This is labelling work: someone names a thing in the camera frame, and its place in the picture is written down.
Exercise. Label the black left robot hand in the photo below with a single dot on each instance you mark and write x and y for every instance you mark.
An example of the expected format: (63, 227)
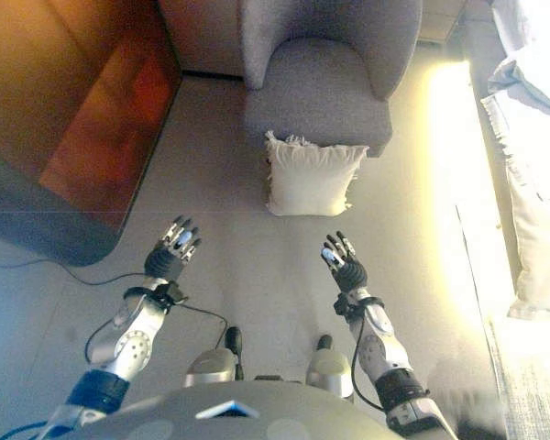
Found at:
(167, 263)

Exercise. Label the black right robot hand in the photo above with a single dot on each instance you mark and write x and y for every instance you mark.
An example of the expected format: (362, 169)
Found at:
(350, 272)

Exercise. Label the white fringed cushion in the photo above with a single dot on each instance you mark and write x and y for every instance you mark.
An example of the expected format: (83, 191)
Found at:
(309, 179)

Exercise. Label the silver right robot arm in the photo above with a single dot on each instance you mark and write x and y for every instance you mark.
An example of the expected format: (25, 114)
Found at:
(380, 348)

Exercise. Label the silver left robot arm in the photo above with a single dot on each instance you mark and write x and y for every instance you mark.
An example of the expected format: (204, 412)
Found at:
(135, 341)

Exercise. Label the black right robot foot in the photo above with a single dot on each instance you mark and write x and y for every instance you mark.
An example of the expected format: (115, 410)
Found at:
(324, 343)

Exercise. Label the black robot foot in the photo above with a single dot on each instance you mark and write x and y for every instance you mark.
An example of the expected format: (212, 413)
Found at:
(324, 343)
(234, 341)

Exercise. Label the silver right robot leg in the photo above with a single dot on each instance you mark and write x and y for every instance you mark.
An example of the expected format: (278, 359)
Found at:
(330, 369)

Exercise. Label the silver robot leg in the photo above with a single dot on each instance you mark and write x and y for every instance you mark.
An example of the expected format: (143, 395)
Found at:
(211, 366)
(330, 369)

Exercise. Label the black left robot foot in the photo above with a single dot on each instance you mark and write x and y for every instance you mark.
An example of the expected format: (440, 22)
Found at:
(234, 341)

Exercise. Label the silver left robot leg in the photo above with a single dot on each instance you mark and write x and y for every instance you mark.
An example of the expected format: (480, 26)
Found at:
(211, 366)

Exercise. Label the silver robot torso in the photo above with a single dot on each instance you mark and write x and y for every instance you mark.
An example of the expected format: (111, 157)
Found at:
(188, 412)

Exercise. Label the large wooden cabinet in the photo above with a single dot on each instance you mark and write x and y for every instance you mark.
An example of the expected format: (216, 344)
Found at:
(73, 114)

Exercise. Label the cream fringed bed throw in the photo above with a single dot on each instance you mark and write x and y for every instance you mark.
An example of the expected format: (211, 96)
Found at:
(531, 220)

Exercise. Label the grey upholstered armchair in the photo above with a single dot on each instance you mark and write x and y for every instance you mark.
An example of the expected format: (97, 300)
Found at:
(316, 87)

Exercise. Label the bed with white sheet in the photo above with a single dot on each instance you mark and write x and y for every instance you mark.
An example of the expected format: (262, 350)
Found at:
(531, 183)

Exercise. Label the grey woven rug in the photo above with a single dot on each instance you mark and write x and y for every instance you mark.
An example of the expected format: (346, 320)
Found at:
(531, 389)

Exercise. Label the crumpled white duvet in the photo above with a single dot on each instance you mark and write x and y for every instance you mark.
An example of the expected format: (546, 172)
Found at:
(531, 69)

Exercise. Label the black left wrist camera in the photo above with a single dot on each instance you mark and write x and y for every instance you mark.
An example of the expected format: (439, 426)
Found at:
(174, 292)

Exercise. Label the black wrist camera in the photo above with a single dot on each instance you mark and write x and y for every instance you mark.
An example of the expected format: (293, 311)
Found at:
(340, 306)
(174, 292)

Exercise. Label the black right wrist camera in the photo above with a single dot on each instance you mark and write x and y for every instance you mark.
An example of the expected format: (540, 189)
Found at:
(340, 306)

